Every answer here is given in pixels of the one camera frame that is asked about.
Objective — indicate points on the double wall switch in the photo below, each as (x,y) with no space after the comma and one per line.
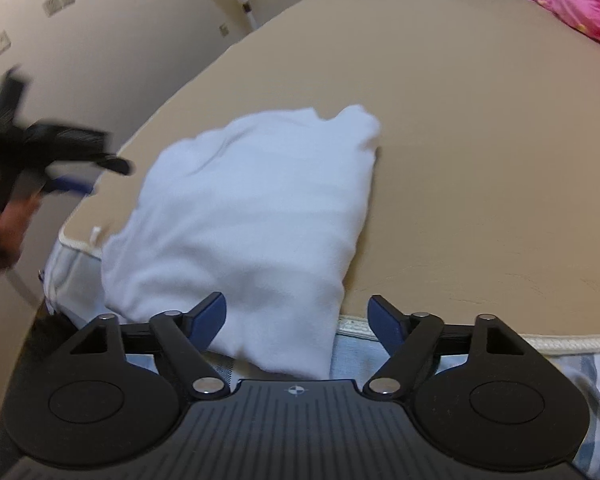
(59,1)

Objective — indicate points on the white pants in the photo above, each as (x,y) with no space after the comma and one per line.
(240,220)

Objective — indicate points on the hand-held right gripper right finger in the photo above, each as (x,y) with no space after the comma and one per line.
(386,322)

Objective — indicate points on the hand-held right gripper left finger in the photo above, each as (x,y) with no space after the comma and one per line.
(209,317)

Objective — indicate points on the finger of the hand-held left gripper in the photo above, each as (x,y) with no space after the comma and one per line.
(70,185)
(115,165)

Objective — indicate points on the person's left hand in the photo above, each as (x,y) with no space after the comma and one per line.
(12,230)

